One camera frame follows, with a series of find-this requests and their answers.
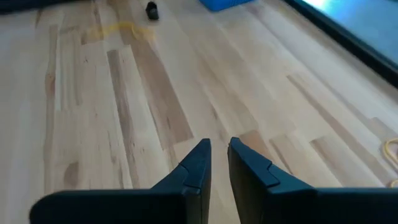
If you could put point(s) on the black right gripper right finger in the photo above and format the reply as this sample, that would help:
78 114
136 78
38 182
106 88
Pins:
261 199

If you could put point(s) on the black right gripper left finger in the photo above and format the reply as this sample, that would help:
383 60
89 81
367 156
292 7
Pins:
189 189

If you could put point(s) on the blue plastic basket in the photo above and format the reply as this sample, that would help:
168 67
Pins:
224 3

